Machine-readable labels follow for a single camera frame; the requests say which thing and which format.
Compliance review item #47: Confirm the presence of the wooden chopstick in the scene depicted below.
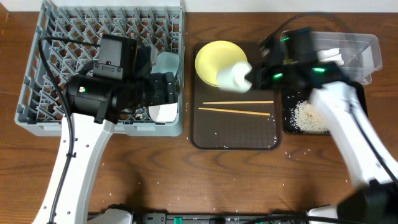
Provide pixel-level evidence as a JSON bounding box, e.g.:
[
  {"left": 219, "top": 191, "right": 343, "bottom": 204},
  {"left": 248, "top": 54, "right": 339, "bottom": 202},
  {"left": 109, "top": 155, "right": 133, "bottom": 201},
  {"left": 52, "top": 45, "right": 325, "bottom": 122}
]
[
  {"left": 202, "top": 100, "right": 274, "bottom": 105},
  {"left": 198, "top": 107, "right": 271, "bottom": 116}
]

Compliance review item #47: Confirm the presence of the white paper cup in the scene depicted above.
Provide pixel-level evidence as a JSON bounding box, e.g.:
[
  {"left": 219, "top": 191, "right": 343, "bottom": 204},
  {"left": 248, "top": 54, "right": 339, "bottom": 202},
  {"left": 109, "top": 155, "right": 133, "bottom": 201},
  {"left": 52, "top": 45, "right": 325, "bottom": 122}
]
[{"left": 216, "top": 61, "right": 252, "bottom": 93}]

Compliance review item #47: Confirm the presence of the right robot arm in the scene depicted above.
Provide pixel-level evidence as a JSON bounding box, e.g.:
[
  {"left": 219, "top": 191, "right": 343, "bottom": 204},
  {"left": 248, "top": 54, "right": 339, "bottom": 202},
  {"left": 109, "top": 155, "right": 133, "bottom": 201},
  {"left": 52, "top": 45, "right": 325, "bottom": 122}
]
[{"left": 250, "top": 29, "right": 397, "bottom": 223}]

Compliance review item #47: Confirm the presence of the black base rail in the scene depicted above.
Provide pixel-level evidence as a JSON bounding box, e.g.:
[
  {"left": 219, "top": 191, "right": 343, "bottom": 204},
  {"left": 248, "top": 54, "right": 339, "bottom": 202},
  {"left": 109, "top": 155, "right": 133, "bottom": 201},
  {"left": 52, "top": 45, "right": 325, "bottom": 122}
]
[{"left": 133, "top": 211, "right": 305, "bottom": 224}]

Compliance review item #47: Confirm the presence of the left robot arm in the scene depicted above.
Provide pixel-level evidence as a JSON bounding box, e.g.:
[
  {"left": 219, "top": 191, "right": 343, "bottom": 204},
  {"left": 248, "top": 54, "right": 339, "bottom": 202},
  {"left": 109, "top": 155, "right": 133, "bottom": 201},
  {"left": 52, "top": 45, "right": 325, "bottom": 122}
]
[{"left": 34, "top": 34, "right": 180, "bottom": 223}]

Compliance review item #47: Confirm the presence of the upper wooden chopstick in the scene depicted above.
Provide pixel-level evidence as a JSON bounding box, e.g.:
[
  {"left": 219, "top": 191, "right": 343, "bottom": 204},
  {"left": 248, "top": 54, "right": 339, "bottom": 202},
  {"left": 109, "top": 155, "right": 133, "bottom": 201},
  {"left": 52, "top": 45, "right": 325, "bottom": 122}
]
[{"left": 202, "top": 100, "right": 274, "bottom": 105}]

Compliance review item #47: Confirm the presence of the grey dish rack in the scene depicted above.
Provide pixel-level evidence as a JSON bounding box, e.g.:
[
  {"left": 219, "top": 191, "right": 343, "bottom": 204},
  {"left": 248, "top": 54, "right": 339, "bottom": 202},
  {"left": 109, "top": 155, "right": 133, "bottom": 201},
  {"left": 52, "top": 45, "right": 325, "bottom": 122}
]
[{"left": 15, "top": 1, "right": 185, "bottom": 136}]

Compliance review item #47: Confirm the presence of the black waste tray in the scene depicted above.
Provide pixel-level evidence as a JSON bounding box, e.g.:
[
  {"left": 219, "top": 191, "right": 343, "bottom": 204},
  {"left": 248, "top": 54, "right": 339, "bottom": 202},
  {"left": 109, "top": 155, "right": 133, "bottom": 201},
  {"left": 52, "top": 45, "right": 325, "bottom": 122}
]
[{"left": 280, "top": 80, "right": 369, "bottom": 136}]

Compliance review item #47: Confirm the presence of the white paper napkin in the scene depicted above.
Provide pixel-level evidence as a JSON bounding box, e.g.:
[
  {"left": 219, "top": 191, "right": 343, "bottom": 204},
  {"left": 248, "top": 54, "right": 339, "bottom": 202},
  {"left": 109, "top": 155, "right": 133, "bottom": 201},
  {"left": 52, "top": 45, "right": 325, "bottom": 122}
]
[{"left": 317, "top": 48, "right": 344, "bottom": 66}]

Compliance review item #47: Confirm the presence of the lower wooden chopstick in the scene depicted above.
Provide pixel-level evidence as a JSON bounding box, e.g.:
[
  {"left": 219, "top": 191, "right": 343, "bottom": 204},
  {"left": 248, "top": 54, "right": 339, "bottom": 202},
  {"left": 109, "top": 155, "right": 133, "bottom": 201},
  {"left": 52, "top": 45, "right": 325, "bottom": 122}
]
[{"left": 198, "top": 107, "right": 271, "bottom": 116}]

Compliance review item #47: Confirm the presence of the pink white bowl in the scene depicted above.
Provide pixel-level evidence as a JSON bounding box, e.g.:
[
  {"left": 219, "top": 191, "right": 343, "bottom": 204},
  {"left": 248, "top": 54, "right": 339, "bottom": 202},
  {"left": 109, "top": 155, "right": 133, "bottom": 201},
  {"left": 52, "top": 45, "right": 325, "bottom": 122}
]
[{"left": 149, "top": 103, "right": 178, "bottom": 123}]

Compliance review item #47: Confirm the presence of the yellow plate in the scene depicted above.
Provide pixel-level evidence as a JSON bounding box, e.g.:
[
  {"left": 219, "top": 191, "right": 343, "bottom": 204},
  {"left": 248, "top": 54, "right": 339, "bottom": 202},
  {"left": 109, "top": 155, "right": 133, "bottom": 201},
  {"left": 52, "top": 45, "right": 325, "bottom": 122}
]
[{"left": 195, "top": 40, "right": 248, "bottom": 87}]

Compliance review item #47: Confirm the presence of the light blue bowl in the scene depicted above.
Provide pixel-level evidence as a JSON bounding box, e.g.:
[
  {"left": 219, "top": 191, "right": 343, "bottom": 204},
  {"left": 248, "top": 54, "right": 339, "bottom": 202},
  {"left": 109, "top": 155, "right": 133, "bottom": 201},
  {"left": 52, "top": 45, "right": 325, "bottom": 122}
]
[{"left": 151, "top": 52, "right": 180, "bottom": 76}]

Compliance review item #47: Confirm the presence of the clear plastic bin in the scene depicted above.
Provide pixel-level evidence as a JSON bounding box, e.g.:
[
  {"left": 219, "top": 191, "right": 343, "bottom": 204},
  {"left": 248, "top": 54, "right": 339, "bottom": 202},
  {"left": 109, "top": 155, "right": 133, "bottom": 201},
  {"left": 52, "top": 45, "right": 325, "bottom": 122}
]
[{"left": 279, "top": 30, "right": 383, "bottom": 85}]

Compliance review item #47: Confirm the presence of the dark brown serving tray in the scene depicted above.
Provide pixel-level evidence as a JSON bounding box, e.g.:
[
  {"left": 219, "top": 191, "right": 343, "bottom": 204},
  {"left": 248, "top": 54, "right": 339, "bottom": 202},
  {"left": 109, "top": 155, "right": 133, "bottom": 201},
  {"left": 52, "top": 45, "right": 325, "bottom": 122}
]
[{"left": 189, "top": 40, "right": 283, "bottom": 151}]

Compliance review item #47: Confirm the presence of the pile of rice waste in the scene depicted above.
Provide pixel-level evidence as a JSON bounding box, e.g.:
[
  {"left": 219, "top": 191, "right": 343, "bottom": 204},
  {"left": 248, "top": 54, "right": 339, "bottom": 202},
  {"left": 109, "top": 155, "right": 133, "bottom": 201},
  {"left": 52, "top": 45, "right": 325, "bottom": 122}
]
[{"left": 292, "top": 100, "right": 328, "bottom": 134}]

